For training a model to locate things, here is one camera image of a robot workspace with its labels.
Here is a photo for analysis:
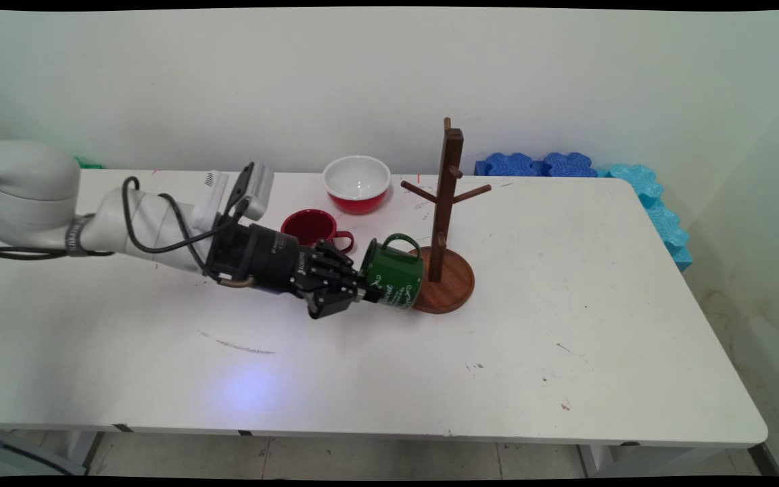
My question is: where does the dark red speckled mug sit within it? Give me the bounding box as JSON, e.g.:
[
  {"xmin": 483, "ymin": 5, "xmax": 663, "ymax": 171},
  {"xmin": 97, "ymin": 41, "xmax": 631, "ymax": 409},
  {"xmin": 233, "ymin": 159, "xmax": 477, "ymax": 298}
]
[{"xmin": 280, "ymin": 208, "xmax": 356, "ymax": 255}]

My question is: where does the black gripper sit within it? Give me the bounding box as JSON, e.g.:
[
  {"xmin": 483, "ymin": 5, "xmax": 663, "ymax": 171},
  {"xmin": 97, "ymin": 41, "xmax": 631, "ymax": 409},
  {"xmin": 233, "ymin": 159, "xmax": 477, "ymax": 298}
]
[{"xmin": 208, "ymin": 223, "xmax": 383, "ymax": 321}]

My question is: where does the black velcro strap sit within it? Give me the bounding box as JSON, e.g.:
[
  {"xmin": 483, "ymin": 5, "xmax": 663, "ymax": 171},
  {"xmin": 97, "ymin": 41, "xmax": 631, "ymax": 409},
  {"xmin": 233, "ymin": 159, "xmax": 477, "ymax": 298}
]
[{"xmin": 64, "ymin": 213, "xmax": 97, "ymax": 258}]

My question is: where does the white table leg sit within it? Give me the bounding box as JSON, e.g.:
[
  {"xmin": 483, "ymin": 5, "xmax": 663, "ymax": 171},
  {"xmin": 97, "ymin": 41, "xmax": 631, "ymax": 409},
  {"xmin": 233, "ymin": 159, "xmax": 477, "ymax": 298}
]
[
  {"xmin": 64, "ymin": 431, "xmax": 103, "ymax": 469},
  {"xmin": 577, "ymin": 444, "xmax": 696, "ymax": 478}
]

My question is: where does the brown wooden mug tree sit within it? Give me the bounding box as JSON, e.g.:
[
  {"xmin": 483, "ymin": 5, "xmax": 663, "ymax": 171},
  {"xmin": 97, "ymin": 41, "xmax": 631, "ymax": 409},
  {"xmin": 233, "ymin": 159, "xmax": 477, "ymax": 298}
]
[{"xmin": 400, "ymin": 117, "xmax": 492, "ymax": 315}]

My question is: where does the black camera cable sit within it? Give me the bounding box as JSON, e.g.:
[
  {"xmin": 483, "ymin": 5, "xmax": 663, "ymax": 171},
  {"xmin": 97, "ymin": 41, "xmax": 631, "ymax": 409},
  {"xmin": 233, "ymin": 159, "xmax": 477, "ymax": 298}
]
[{"xmin": 121, "ymin": 175, "xmax": 245, "ymax": 266}]

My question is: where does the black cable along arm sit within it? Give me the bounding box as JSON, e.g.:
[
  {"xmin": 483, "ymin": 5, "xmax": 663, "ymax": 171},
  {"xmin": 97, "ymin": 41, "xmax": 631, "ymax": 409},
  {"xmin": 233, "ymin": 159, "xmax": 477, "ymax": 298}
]
[{"xmin": 0, "ymin": 245, "xmax": 117, "ymax": 262}]

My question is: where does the dark blue foam mat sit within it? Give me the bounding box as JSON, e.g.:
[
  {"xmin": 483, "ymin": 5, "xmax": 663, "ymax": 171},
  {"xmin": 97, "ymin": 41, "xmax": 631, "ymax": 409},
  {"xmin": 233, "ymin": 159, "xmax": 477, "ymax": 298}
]
[{"xmin": 474, "ymin": 152, "xmax": 599, "ymax": 179}]

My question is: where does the light blue foam mat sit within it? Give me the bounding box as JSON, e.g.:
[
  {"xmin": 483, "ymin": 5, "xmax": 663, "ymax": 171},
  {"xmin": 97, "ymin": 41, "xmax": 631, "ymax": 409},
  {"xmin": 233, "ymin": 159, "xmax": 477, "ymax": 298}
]
[{"xmin": 607, "ymin": 163, "xmax": 694, "ymax": 273}]

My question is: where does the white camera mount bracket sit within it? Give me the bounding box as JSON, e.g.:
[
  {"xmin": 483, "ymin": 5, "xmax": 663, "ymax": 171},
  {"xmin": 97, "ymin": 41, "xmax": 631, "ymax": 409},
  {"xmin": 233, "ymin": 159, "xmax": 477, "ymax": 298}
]
[{"xmin": 193, "ymin": 170, "xmax": 231, "ymax": 231}]

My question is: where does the red bowl white inside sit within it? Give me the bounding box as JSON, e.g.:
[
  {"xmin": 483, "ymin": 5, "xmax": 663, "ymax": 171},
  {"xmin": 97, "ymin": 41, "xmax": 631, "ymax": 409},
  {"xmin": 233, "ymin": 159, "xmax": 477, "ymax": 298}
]
[{"xmin": 323, "ymin": 155, "xmax": 392, "ymax": 216}]

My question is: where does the green enamel mug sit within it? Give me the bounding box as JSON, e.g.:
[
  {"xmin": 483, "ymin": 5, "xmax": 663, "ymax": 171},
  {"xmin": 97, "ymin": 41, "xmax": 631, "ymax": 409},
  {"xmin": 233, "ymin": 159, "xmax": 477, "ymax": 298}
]
[{"xmin": 359, "ymin": 233, "xmax": 426, "ymax": 311}]

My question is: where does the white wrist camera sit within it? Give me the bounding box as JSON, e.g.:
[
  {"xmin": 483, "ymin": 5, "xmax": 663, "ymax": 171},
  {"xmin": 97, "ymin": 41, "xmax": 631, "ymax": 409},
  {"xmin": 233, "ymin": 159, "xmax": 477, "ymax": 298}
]
[{"xmin": 231, "ymin": 162, "xmax": 276, "ymax": 222}]

